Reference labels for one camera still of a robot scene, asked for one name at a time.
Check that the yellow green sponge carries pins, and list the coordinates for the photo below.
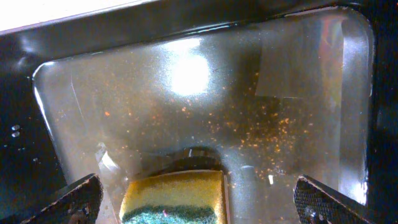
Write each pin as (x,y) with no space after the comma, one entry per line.
(193,196)

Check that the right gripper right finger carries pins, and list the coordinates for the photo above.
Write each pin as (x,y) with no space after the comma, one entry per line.
(316,202)

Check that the black water tray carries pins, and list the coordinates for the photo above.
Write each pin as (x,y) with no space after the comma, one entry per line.
(264,91)

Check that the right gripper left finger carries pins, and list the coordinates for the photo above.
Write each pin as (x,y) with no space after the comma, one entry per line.
(78,202)

